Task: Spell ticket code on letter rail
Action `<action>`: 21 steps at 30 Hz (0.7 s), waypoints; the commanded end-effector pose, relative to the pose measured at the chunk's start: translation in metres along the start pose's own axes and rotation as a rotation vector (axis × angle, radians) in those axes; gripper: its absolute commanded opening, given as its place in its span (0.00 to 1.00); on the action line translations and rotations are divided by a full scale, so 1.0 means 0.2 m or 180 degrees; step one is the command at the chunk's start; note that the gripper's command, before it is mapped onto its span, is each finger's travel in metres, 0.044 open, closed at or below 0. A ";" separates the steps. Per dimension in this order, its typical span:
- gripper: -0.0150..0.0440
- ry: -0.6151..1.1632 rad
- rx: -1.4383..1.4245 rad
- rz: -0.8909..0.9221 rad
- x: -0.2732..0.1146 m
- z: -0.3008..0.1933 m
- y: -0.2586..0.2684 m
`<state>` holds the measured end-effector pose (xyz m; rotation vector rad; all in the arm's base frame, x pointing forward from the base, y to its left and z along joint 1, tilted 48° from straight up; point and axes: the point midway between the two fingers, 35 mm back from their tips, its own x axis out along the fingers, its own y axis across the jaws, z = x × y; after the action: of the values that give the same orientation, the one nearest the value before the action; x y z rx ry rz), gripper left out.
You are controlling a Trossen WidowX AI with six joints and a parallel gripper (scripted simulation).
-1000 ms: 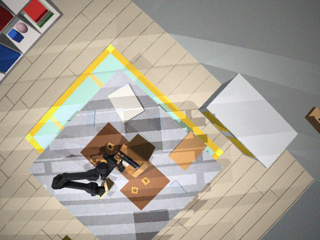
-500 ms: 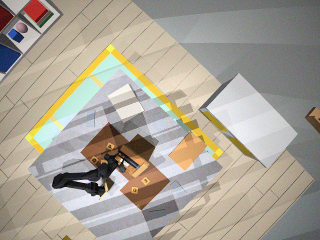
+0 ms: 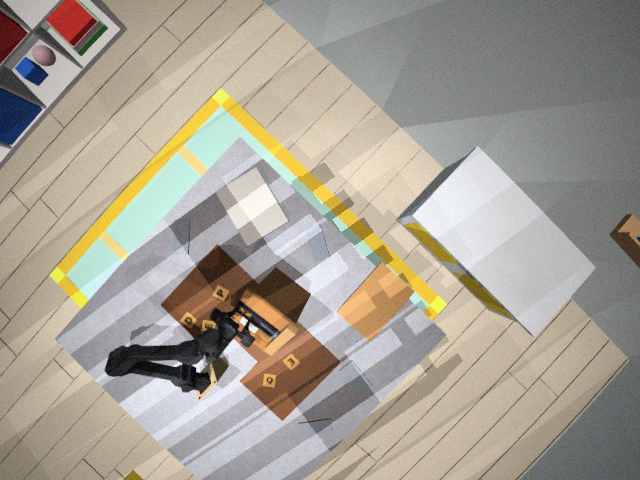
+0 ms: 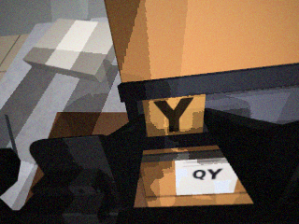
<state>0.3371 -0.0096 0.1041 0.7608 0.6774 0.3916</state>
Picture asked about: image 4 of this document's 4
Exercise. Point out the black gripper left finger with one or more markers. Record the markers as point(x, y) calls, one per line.
point(118, 155)

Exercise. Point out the brown letter tile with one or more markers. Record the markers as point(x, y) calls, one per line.
point(174, 115)

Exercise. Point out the white paper ticket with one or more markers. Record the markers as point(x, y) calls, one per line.
point(205, 176)

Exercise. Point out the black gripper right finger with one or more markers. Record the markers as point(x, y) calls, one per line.
point(263, 155)

